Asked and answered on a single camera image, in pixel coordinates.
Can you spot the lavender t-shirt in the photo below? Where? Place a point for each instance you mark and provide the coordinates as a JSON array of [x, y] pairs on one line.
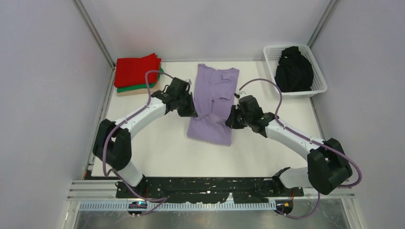
[[213, 98]]

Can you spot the green folded t-shirt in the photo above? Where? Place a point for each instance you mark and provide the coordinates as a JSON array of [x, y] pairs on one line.
[[149, 81]]

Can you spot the white slotted cable duct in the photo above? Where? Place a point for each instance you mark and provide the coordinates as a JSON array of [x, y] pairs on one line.
[[145, 206]]

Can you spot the aluminium front rail frame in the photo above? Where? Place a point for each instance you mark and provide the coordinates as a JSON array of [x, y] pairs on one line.
[[95, 190]]

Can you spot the right aluminium corner post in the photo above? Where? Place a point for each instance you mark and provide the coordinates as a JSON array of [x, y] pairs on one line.
[[326, 16]]

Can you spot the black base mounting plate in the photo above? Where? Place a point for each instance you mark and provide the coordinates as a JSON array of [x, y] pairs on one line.
[[208, 190]]

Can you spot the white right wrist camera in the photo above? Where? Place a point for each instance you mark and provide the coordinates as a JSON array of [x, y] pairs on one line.
[[240, 94]]

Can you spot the white plastic basket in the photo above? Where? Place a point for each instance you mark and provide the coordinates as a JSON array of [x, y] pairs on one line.
[[272, 54]]

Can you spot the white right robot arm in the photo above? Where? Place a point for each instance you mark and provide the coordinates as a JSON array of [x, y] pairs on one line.
[[327, 166]]

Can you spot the left aluminium corner post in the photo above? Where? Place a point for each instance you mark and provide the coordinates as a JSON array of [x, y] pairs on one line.
[[93, 30]]

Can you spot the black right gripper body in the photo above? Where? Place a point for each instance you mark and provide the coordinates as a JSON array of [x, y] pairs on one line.
[[239, 120]]

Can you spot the aluminium corner post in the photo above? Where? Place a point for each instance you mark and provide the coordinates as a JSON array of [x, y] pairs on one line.
[[93, 30], [326, 16]]

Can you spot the beige folded t-shirt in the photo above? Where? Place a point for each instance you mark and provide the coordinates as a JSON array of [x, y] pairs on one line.
[[138, 89]]

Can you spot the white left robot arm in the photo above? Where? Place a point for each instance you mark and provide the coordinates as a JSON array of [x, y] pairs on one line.
[[113, 139]]

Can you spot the red folded t-shirt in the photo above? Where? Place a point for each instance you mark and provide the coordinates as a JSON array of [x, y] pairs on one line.
[[131, 71]]

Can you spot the black t-shirt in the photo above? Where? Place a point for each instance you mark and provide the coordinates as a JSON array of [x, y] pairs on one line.
[[294, 72]]

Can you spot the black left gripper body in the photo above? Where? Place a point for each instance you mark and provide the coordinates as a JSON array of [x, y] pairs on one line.
[[185, 107]]

